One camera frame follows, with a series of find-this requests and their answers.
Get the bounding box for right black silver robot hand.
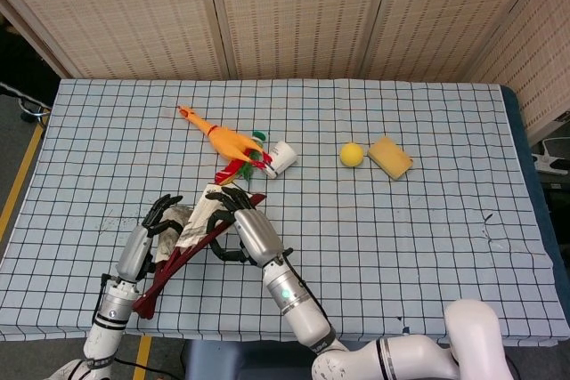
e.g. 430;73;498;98
205;186;293;268

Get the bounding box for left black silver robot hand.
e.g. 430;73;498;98
116;194;184;283

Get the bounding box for paper folding fan red ribs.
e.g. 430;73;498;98
132;183;268;321

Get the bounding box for white paper cup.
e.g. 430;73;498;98
265;140;298;180

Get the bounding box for yellow rubber chicken toy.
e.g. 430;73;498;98
175;104;273;186

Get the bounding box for green white plastic toy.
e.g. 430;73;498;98
240;130;269;182

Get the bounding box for yellow ball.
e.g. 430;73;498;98
339;142;365;168

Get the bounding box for blue checked tablecloth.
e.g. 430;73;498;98
0;77;563;348

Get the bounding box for yellow sponge block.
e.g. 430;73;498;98
367;135;414;182

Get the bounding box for beige woven screen panel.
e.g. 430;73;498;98
204;0;393;82
465;0;570;146
0;0;229;81
360;0;556;84

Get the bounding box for dark blue table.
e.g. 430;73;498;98
498;85;570;348

